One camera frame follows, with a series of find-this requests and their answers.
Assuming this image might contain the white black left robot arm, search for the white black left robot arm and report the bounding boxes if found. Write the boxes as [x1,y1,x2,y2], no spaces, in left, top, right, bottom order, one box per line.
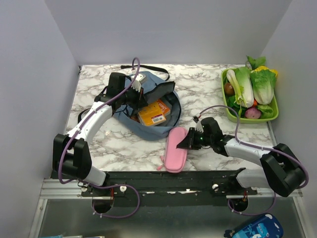
[53,72,147,196]

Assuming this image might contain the yellow corn cob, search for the yellow corn cob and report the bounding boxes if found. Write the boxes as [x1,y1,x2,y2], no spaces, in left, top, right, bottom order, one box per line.
[251,65,278,78]

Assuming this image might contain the orange storey treehouse book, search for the orange storey treehouse book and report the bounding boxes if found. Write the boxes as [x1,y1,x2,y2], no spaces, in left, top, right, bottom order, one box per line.
[130,115,140,123]

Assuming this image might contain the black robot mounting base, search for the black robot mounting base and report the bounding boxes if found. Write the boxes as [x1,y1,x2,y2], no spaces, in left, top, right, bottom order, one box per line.
[81,171,257,211]

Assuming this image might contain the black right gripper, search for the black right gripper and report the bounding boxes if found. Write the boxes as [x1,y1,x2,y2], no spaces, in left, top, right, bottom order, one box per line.
[178,126,213,150]

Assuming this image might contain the aluminium rail frame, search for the aluminium rail frame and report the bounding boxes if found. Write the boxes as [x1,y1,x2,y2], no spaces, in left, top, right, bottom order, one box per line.
[39,178,303,199]

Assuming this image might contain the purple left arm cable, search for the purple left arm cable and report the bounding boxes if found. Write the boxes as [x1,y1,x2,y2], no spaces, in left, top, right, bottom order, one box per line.
[58,57,141,219]

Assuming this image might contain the orange notebook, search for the orange notebook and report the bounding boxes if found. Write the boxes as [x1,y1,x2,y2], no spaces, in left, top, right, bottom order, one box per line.
[137,99,172,126]

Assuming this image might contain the blue shark pencil case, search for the blue shark pencil case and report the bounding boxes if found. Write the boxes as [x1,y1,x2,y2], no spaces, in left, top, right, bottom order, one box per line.
[223,213,284,238]

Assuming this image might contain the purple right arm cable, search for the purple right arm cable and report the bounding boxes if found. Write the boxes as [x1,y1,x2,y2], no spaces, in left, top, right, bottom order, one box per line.
[198,105,310,216]

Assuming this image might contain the left napa cabbage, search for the left napa cabbage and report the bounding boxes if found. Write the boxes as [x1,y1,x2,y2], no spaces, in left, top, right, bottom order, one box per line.
[234,66,254,108]

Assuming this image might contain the brown mushroom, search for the brown mushroom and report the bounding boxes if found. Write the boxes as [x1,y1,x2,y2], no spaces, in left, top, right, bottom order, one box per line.
[224,82,235,96]

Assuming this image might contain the purple red onion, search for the purple red onion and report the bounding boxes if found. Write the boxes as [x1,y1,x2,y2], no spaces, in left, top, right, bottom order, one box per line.
[244,107,261,119]

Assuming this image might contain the white green leek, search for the white green leek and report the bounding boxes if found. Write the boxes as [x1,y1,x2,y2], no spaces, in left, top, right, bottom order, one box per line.
[226,69,244,106]

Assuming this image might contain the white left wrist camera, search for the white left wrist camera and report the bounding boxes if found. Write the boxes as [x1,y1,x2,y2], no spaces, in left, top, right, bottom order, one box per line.
[131,73,147,92]

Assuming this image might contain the blue student backpack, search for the blue student backpack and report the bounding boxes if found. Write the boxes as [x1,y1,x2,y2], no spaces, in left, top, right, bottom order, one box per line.
[77,64,183,141]

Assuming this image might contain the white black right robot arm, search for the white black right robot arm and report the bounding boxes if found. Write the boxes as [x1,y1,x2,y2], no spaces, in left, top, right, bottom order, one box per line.
[177,117,307,197]

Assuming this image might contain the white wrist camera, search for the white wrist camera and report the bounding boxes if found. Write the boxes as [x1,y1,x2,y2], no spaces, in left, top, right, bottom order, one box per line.
[131,73,147,92]
[193,116,204,133]

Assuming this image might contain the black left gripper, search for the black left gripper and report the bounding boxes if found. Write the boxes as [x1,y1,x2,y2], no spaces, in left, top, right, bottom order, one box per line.
[119,84,149,110]

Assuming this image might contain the green leafy lettuce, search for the green leafy lettuce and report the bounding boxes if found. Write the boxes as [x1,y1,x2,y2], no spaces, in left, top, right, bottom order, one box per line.
[247,56,266,70]

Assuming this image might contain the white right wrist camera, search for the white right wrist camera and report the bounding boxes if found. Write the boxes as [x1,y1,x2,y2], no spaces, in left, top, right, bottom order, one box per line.
[193,116,204,133]

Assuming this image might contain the right napa cabbage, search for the right napa cabbage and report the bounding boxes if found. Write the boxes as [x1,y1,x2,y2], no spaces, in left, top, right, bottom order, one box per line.
[250,71,276,105]

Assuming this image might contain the green plastic vegetable basket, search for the green plastic vegetable basket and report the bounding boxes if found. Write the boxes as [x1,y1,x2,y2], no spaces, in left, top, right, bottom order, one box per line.
[221,68,279,124]

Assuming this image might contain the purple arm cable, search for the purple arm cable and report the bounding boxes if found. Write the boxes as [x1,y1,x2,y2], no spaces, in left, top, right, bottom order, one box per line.
[198,105,310,216]
[58,57,141,219]

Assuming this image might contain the napa cabbage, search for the napa cabbage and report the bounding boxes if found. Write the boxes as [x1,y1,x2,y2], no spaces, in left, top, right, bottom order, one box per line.
[234,66,254,108]
[250,71,276,105]

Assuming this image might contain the pink pencil case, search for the pink pencil case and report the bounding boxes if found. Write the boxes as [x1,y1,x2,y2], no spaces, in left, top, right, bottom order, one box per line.
[157,127,188,173]

